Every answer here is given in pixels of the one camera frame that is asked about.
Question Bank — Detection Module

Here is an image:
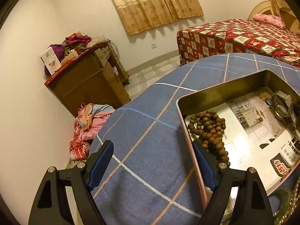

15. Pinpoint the pink metal tin box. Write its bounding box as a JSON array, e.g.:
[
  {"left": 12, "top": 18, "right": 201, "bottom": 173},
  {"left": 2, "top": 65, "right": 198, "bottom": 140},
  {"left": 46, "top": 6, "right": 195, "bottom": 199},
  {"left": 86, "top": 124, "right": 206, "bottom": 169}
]
[{"left": 176, "top": 70, "right": 299, "bottom": 206}]

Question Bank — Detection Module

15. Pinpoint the white product box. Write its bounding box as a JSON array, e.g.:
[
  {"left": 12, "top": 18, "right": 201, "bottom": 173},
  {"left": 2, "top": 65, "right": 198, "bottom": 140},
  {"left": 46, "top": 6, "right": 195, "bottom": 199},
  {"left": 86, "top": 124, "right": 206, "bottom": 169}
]
[{"left": 40, "top": 47, "right": 61, "bottom": 75}]

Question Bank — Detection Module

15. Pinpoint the pink pillow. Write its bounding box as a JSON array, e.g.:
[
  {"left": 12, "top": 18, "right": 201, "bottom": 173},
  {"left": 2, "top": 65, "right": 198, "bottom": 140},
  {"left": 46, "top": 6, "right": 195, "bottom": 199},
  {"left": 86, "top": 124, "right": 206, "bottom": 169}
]
[{"left": 252, "top": 13, "right": 286, "bottom": 29}]

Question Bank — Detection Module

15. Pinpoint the white pearl necklace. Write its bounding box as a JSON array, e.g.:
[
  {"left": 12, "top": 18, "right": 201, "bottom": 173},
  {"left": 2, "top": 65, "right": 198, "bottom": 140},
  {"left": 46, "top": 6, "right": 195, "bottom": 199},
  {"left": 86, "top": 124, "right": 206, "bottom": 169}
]
[{"left": 272, "top": 177, "right": 300, "bottom": 225}]

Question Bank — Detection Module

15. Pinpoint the red patchwork bedspread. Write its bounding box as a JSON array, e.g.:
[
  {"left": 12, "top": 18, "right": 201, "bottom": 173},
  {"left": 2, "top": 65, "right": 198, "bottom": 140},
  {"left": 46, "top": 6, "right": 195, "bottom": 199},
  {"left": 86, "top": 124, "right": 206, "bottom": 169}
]
[{"left": 176, "top": 19, "right": 299, "bottom": 67}]

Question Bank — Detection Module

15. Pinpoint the clothes pile on cabinet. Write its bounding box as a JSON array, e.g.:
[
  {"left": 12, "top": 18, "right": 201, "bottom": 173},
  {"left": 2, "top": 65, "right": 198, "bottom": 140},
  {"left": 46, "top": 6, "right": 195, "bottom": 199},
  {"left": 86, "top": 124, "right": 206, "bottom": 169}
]
[{"left": 49, "top": 33, "right": 110, "bottom": 60}]

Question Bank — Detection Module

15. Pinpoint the cream wooden headboard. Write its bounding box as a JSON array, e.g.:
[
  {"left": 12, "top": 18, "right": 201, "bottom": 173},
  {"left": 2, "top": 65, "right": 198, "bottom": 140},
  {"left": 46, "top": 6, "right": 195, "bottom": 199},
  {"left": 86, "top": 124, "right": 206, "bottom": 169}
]
[{"left": 248, "top": 0, "right": 299, "bottom": 34}]

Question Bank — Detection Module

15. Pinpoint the pile of clothes on floor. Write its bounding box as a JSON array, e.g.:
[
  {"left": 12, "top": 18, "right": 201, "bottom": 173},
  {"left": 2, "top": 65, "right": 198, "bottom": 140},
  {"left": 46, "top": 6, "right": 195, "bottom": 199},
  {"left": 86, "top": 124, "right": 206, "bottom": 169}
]
[{"left": 69, "top": 103, "right": 115, "bottom": 161}]

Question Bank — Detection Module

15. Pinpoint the beige patterned curtain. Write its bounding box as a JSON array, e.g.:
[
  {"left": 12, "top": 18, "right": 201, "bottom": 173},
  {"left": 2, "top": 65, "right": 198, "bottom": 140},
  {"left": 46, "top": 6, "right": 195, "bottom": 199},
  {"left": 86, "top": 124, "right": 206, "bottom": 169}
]
[{"left": 113, "top": 0, "right": 203, "bottom": 36}]

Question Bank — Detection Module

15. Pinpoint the brown wooden bead necklace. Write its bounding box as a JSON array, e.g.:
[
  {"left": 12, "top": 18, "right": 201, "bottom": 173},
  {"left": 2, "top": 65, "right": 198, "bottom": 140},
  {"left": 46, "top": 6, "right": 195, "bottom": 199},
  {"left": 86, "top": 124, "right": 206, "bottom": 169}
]
[{"left": 187, "top": 109, "right": 231, "bottom": 167}]

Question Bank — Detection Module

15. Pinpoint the flat red box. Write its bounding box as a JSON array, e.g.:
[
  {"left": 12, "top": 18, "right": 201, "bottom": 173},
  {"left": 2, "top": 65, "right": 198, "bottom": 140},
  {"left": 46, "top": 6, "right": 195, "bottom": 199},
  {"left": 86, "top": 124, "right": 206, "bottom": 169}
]
[{"left": 44, "top": 57, "right": 77, "bottom": 86}]

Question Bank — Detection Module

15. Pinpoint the blue plaid tablecloth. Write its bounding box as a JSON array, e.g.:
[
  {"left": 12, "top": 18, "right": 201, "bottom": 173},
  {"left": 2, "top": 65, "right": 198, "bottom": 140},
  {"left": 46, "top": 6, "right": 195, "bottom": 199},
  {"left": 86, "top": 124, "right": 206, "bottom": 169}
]
[{"left": 90, "top": 53, "right": 299, "bottom": 224}]

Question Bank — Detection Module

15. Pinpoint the brown wooden cabinet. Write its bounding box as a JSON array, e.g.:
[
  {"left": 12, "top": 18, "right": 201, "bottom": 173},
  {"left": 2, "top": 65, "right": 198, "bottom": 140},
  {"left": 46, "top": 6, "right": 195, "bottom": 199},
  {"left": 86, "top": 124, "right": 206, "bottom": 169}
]
[{"left": 47, "top": 43, "right": 130, "bottom": 117}]

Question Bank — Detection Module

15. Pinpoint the wall socket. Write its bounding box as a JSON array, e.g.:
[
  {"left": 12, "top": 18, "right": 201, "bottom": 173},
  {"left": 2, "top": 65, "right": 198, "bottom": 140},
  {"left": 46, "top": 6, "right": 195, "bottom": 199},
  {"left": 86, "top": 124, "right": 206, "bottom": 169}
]
[{"left": 151, "top": 43, "right": 157, "bottom": 49}]

